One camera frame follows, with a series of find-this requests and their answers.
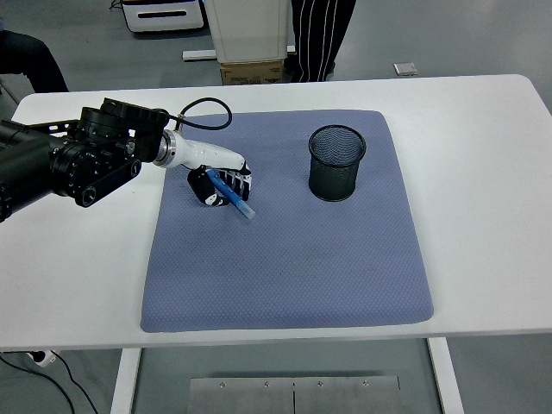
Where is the silver floor outlet plate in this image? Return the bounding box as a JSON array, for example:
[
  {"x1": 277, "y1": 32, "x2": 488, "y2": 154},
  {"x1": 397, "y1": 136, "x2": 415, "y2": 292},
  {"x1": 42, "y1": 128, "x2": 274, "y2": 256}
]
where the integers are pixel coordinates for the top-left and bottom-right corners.
[{"x1": 392, "y1": 61, "x2": 420, "y2": 78}]

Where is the white base bar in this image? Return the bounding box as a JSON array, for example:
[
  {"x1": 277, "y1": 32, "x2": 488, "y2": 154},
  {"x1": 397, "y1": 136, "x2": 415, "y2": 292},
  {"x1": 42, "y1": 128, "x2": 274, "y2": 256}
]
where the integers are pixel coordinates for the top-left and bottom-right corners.
[{"x1": 181, "y1": 44, "x2": 298, "y2": 61}]

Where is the person in striped black trousers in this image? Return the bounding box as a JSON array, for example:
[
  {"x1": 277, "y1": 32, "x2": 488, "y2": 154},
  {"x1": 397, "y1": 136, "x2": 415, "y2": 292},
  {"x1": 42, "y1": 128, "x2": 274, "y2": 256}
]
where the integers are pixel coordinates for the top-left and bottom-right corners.
[{"x1": 283, "y1": 0, "x2": 358, "y2": 84}]

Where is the black mesh pen holder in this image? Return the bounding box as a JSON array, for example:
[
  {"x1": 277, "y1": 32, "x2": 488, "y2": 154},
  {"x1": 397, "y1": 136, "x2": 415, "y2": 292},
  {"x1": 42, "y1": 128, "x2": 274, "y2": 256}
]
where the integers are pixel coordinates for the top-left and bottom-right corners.
[{"x1": 307, "y1": 124, "x2": 368, "y2": 203}]

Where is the white appliance with black slot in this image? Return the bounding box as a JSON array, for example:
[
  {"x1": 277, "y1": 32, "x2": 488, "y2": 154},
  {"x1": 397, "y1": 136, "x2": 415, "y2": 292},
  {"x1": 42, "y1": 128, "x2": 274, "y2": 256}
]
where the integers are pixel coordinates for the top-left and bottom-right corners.
[{"x1": 120, "y1": 0, "x2": 206, "y2": 35}]

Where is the white pedestal cabinet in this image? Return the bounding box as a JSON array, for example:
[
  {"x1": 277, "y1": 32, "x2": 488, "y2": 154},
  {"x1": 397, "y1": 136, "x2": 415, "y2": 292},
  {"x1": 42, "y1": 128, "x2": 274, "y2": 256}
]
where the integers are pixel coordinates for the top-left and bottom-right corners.
[{"x1": 205, "y1": 0, "x2": 291, "y2": 65}]

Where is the white table leg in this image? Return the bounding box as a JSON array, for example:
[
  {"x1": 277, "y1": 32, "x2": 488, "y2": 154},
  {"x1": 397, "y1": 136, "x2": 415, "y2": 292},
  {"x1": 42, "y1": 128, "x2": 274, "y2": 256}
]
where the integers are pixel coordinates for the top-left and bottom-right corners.
[
  {"x1": 426, "y1": 336, "x2": 465, "y2": 414},
  {"x1": 109, "y1": 347, "x2": 142, "y2": 414}
]

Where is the black floor cable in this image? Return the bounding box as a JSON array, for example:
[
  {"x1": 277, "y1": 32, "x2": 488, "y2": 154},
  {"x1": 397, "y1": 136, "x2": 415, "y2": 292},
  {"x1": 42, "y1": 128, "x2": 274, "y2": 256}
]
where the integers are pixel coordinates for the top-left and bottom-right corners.
[{"x1": 0, "y1": 352, "x2": 99, "y2": 414}]

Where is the white power strip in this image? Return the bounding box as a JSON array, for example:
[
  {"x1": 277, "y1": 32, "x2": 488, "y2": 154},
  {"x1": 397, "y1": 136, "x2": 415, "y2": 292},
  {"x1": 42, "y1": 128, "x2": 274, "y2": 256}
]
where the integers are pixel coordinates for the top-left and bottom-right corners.
[{"x1": 24, "y1": 349, "x2": 60, "y2": 369}]

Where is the blue marker with clear cap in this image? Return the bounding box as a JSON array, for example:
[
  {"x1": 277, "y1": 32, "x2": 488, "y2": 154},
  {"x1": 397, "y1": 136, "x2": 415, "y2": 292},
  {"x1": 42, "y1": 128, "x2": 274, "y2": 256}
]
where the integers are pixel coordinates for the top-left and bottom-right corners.
[{"x1": 205, "y1": 168, "x2": 257, "y2": 223}]

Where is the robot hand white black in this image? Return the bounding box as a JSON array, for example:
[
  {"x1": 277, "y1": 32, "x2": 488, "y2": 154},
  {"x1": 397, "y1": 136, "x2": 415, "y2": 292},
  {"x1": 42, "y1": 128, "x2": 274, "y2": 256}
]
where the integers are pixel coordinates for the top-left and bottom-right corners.
[{"x1": 172, "y1": 133, "x2": 254, "y2": 210}]

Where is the seated person in dark trousers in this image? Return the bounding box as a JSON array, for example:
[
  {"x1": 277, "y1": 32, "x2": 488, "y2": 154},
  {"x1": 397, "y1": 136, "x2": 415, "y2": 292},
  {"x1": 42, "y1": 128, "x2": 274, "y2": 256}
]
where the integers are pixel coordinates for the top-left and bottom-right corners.
[{"x1": 0, "y1": 28, "x2": 71, "y2": 94}]

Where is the brown cardboard box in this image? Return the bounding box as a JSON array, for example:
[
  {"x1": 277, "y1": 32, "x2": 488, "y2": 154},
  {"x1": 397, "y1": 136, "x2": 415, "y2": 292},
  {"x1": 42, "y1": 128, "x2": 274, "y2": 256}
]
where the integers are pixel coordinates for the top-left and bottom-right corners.
[{"x1": 219, "y1": 60, "x2": 285, "y2": 86}]

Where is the blue-grey textured mat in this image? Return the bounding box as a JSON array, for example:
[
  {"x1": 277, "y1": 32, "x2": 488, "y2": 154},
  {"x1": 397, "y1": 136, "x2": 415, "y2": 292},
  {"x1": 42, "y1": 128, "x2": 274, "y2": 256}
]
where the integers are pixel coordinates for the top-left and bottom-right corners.
[{"x1": 141, "y1": 110, "x2": 435, "y2": 334}]

